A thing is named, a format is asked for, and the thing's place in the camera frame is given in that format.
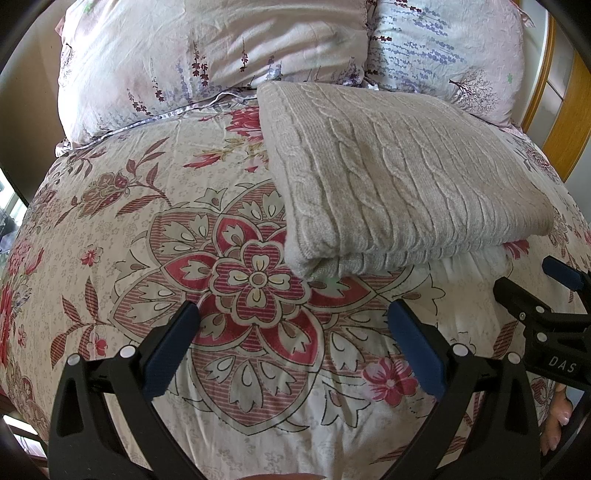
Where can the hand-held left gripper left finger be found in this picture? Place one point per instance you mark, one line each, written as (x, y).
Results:
(173, 350)

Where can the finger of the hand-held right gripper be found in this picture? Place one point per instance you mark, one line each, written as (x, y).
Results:
(561, 272)
(517, 297)

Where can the tree print pillow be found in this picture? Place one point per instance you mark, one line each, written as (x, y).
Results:
(438, 46)

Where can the pink floral pillow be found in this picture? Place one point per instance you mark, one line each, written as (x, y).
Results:
(184, 55)

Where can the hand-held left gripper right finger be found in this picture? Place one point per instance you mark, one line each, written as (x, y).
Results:
(415, 350)

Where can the floral bedspread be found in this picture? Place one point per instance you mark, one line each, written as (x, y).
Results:
(138, 230)

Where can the wooden headboard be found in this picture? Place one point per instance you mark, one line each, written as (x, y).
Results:
(572, 115)

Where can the person's right hand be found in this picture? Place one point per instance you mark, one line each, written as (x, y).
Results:
(556, 415)

